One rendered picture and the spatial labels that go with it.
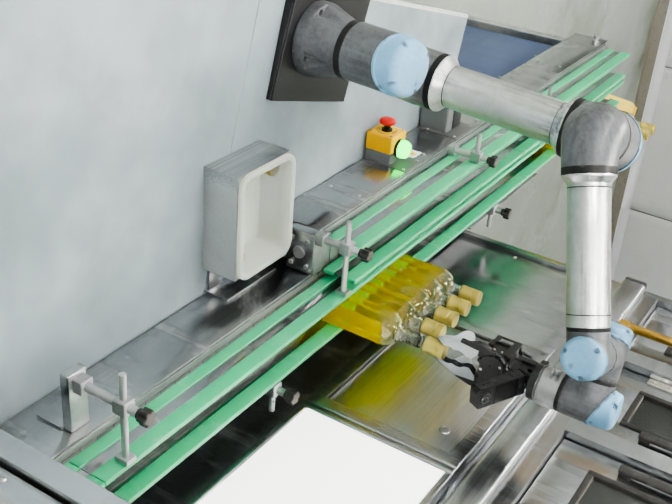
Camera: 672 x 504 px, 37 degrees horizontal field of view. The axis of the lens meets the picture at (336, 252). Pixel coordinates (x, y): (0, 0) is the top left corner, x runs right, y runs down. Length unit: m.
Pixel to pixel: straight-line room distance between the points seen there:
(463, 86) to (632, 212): 6.50
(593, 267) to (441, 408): 0.49
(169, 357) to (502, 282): 1.05
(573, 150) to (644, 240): 6.74
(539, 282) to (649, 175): 5.71
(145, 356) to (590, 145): 0.86
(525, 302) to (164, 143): 1.11
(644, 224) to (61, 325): 7.06
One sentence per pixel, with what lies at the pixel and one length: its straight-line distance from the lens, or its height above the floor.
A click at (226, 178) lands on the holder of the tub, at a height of 0.80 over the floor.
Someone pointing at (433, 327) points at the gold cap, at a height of 1.14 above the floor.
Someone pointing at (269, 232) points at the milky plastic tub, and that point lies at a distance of 2.03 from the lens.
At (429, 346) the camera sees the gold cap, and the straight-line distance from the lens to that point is 1.97.
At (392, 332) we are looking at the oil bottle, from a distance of 1.99.
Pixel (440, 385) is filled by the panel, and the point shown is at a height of 1.17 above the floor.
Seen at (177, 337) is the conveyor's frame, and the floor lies 0.81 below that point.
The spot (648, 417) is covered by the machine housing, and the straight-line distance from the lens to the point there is 2.23.
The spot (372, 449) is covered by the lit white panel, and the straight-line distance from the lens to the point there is 1.91.
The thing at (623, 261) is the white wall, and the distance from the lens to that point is 8.61.
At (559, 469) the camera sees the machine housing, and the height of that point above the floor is 1.46.
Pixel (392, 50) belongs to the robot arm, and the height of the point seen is 0.98.
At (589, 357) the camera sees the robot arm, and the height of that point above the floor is 1.50.
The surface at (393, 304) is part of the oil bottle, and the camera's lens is 2.05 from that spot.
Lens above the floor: 1.82
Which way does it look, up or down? 26 degrees down
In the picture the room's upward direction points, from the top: 111 degrees clockwise
